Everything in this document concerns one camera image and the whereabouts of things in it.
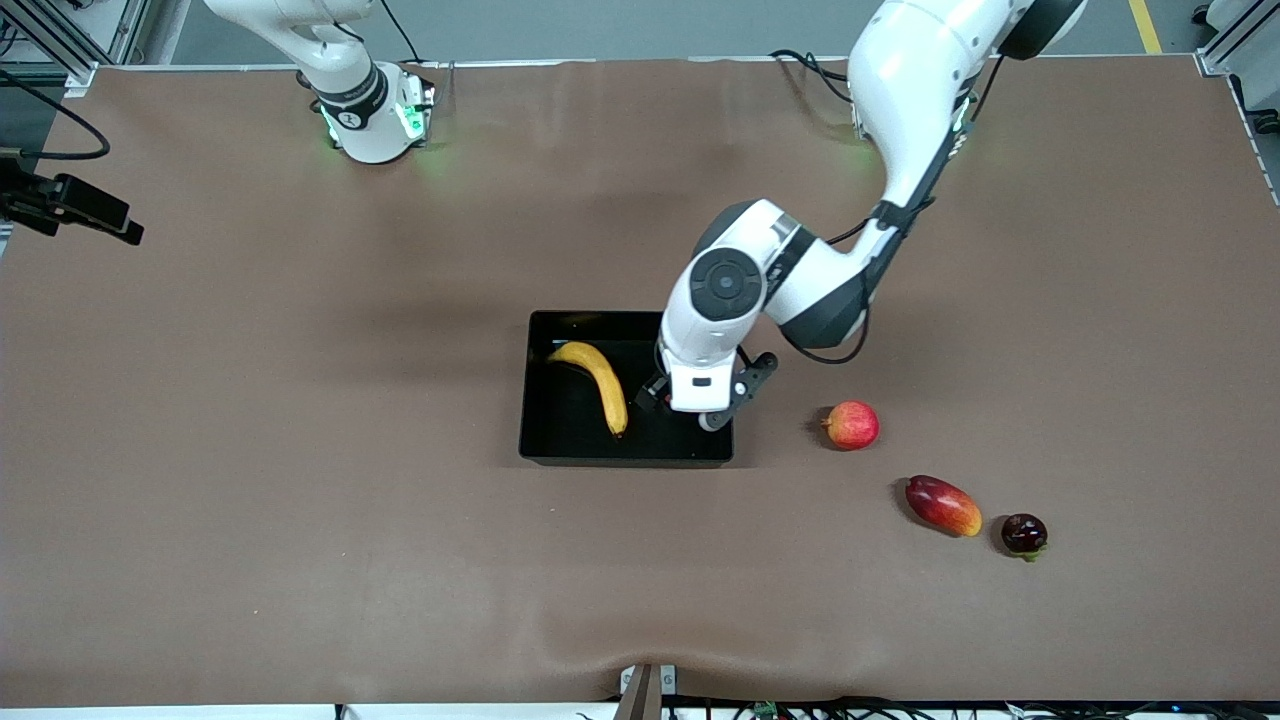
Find yellow banana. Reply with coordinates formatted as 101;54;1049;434
546;341;630;439

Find black plastic box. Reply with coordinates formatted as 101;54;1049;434
519;310;734;468

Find red yellow apple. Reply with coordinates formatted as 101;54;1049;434
821;400;881;452

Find red mango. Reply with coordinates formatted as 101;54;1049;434
905;474;984;538

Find metal table clamp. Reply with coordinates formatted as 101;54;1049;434
617;663;678;720

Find brown table mat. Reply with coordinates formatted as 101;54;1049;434
0;55;1280;709

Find dark purple mangosteen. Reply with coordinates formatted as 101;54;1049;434
1001;513;1049;562

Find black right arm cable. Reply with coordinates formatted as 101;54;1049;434
0;68;111;162

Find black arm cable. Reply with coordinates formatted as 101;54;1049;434
0;68;111;162
780;55;1004;366

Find aluminium frame profile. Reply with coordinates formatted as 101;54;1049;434
0;0;151;97
1193;0;1280;79

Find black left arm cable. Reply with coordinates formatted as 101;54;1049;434
780;55;1004;366

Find black base cable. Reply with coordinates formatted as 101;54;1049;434
768;48;857;106

